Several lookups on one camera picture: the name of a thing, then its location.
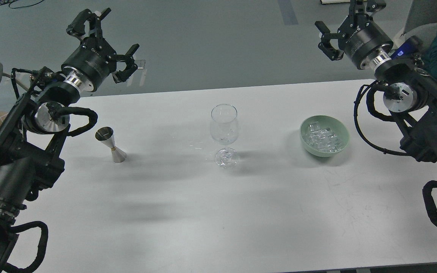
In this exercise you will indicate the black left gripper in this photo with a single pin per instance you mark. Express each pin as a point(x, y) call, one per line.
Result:
point(95, 58)

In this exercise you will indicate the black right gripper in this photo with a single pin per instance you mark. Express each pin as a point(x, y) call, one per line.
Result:
point(358, 36)

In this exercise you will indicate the steel double jigger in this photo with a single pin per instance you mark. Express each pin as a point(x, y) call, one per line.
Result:
point(106, 136)

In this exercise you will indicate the clear ice cubes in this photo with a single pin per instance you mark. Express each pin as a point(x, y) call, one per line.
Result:
point(322, 139)

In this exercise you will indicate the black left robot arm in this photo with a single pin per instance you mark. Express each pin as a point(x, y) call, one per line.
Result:
point(33, 133)

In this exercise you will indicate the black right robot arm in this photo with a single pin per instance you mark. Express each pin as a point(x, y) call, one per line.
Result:
point(403, 92)

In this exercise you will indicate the clear wine glass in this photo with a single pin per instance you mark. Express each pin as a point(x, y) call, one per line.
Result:
point(224, 129)

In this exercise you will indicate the grey office chair right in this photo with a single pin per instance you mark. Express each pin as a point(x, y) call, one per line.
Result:
point(421, 22)

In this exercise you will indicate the green bowl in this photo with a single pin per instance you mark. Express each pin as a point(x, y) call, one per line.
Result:
point(326, 121)

